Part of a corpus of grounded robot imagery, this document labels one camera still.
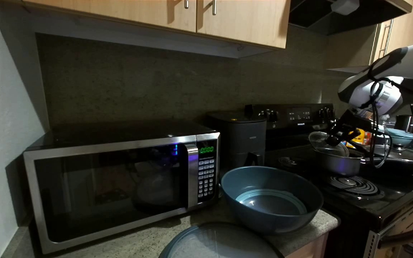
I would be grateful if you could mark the large electric coil burner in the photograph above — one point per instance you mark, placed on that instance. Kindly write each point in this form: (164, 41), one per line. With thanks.
(353, 186)

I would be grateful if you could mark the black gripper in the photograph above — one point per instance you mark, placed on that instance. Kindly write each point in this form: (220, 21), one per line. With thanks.
(357, 128)

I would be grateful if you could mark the dark frying pan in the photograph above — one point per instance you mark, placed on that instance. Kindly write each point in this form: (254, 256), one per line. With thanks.
(408, 159)

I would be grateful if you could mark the glass lid with black knob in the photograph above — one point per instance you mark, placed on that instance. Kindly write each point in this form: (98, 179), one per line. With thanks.
(319, 138)

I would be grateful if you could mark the stainless steel microwave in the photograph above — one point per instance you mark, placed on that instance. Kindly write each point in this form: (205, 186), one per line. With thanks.
(111, 191)

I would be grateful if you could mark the wooden upper cabinet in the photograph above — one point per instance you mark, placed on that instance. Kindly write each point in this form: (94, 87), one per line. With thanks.
(244, 19)
(409, 34)

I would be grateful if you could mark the dark range hood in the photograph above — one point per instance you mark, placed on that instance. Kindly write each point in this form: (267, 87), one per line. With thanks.
(322, 15)

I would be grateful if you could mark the yellow container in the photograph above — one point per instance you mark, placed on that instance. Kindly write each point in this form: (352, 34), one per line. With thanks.
(360, 137)

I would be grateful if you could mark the black electric stove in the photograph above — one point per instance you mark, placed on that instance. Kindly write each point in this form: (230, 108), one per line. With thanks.
(398, 191)

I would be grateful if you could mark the dark grey oval dish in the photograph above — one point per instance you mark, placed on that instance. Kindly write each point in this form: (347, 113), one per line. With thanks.
(221, 245)

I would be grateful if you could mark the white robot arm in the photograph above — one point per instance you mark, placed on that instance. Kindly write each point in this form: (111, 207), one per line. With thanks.
(408, 62)

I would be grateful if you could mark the dark blue bowl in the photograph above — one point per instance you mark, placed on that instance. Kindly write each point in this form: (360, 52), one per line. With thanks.
(244, 191)

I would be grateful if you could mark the teal container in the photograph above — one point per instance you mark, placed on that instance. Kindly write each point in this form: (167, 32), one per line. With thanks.
(402, 138)

